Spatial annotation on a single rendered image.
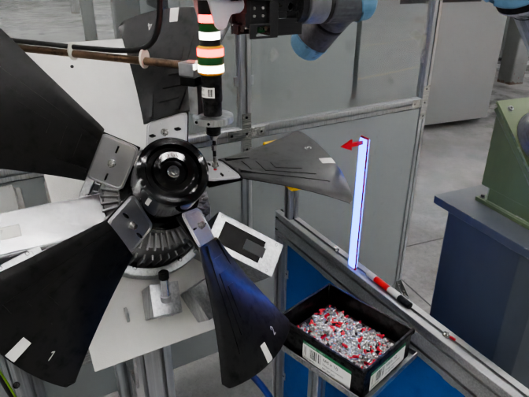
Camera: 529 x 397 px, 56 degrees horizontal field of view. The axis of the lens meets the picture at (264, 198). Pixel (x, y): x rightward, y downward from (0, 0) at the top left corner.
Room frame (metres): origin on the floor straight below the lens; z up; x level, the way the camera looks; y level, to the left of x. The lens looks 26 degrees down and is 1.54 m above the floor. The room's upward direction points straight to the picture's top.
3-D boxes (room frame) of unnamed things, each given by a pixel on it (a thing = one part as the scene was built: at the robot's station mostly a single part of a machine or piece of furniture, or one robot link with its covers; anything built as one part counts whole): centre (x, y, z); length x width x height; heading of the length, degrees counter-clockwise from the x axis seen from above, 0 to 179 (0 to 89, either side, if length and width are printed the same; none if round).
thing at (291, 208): (1.27, -0.08, 0.92); 0.03 x 0.03 x 0.12; 30
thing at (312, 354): (0.79, -0.16, 0.85); 0.22 x 0.17 x 0.07; 44
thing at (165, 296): (0.76, 0.18, 0.99); 0.02 x 0.02 x 0.06
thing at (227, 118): (0.84, 0.10, 1.33); 0.09 x 0.07 x 0.10; 65
